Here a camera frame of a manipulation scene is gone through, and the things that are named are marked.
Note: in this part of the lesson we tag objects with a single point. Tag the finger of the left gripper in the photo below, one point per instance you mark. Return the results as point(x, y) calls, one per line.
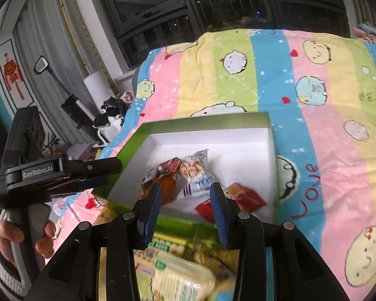
point(79, 169)
point(78, 186)

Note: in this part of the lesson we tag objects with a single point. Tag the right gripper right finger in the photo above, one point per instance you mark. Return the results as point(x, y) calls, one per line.
point(224, 211)

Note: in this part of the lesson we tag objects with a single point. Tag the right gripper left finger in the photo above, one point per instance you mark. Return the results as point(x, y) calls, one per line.
point(148, 211)

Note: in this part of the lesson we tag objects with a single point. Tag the red snack packet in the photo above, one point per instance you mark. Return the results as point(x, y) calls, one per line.
point(247, 199)

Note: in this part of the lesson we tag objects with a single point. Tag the orange pastry packet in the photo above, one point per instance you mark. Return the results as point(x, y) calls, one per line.
point(108, 213)

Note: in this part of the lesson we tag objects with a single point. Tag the panda orange snack bag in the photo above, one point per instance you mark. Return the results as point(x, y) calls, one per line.
point(165, 174)

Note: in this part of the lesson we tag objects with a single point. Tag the peanut snack clear packet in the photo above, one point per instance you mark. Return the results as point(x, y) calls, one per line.
point(194, 170)

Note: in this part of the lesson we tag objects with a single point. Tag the green soda cracker packet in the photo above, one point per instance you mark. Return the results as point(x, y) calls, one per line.
point(164, 274)

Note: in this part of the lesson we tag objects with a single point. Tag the person's left hand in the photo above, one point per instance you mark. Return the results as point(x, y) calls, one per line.
point(10, 233)

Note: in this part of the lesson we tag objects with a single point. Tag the small potted plant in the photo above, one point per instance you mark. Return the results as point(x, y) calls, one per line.
point(53, 145)

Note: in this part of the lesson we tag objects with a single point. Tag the black white clothes pile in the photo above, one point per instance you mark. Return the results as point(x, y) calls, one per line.
point(111, 118)

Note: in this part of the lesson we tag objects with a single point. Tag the red chinese knot decoration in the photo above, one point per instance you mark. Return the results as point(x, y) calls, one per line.
point(12, 75)

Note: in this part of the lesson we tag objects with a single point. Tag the striped cartoon bedsheet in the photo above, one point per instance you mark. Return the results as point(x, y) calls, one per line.
point(320, 93)

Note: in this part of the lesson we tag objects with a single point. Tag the crumpled clothes on bed edge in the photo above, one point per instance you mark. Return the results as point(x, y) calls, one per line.
point(366, 32)

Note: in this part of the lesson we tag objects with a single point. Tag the dark window frame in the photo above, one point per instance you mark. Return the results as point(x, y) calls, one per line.
point(140, 26)

